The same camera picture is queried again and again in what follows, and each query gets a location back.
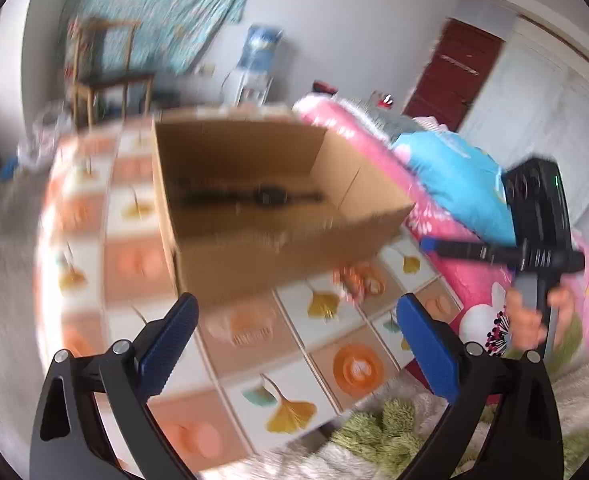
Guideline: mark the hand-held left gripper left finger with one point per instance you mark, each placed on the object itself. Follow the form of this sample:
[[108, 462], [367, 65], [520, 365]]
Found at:
[[169, 345]]

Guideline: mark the wooden chair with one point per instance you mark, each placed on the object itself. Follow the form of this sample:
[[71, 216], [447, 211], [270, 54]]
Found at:
[[114, 80]]

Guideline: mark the teal floral wall cloth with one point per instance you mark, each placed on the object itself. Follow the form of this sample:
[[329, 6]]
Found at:
[[174, 10]]

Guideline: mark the blue pillow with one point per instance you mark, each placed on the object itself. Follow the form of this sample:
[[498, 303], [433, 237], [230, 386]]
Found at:
[[459, 180]]

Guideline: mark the leaf-print tile tablecloth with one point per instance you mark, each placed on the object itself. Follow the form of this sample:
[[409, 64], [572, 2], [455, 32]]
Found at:
[[134, 310]]

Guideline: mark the white panelled door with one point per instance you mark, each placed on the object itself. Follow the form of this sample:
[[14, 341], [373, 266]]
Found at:
[[539, 110]]

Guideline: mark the brown cardboard box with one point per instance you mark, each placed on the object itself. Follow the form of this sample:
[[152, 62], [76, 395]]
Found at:
[[254, 270]]

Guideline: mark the grey fuzzy cloth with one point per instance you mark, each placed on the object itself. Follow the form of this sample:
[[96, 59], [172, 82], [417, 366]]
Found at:
[[389, 120]]

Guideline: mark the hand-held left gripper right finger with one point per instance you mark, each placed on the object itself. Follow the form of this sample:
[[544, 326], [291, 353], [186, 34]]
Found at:
[[429, 345]]

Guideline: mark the person's right hand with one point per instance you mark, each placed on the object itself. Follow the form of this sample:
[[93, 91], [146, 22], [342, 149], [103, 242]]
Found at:
[[524, 330]]

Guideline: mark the blue water jug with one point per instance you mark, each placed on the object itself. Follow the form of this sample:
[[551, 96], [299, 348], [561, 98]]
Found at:
[[259, 47]]

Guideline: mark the blue slipper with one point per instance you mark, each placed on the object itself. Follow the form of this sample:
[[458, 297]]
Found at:
[[8, 169]]

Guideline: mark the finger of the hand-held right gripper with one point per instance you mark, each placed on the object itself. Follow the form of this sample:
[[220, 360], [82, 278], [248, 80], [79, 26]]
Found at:
[[464, 251]]

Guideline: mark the dark red door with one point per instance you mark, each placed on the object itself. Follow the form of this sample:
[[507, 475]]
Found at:
[[454, 75]]

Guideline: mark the white plastic bag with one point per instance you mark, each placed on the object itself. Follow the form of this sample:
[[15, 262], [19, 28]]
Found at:
[[44, 130]]

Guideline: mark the white water dispenser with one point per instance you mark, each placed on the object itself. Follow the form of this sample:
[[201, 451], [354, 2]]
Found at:
[[252, 90]]

